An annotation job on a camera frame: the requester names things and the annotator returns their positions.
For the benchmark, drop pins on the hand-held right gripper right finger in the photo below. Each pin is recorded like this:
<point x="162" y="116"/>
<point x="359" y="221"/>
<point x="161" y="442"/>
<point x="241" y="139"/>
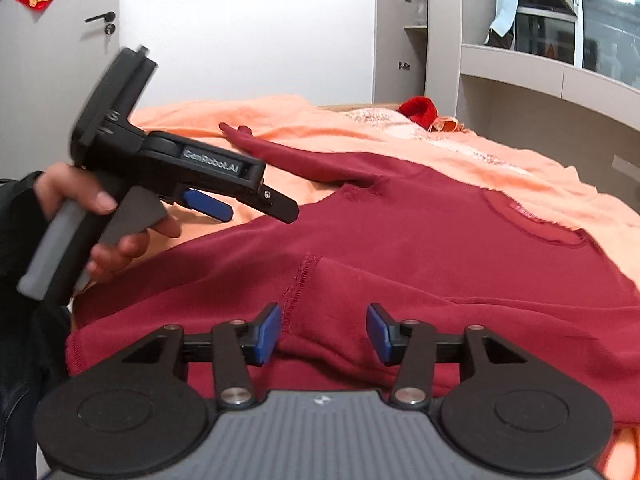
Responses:
<point x="379" y="335"/>

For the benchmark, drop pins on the grey cabinet door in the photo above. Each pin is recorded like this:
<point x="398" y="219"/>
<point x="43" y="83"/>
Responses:
<point x="395" y="35"/>

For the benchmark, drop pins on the grey built-in window desk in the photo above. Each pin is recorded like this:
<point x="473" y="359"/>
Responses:
<point x="530" y="80"/>

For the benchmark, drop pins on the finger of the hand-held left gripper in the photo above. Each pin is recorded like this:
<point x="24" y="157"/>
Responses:
<point x="280" y="209"/>
<point x="207" y="205"/>

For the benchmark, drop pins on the dark brown cloth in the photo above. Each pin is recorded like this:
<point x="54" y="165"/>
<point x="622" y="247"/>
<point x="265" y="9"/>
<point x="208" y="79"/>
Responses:
<point x="500" y="39"/>

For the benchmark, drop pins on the white wall outlet plate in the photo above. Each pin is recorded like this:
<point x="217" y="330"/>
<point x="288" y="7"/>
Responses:
<point x="626" y="167"/>

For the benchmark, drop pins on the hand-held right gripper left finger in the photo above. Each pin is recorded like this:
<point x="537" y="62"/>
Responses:
<point x="265" y="335"/>

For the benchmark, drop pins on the person's left hand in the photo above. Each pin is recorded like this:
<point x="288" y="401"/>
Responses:
<point x="70" y="185"/>

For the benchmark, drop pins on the door key lock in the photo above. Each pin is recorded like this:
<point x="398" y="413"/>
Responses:
<point x="109" y="29"/>

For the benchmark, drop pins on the dark red shirt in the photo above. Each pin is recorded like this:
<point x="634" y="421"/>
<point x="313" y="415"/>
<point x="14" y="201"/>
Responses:
<point x="400" y="240"/>

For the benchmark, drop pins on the white door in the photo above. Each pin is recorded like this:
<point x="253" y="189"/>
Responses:
<point x="55" y="85"/>

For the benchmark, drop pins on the orange blanket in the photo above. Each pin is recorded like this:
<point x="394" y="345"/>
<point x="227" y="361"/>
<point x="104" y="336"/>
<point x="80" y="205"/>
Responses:
<point x="310" y="120"/>

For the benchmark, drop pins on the pink patterned quilt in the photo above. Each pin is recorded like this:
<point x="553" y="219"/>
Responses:
<point x="385" y="120"/>

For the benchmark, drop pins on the bright red fuzzy cloth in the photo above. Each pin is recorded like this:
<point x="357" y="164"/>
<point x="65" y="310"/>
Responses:
<point x="419" y="109"/>

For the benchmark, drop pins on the grey open cabinet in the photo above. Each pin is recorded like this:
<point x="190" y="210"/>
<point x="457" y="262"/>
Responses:
<point x="442" y="35"/>

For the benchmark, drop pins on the small orange cloth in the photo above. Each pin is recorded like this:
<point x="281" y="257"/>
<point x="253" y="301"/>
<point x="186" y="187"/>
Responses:
<point x="447" y="125"/>

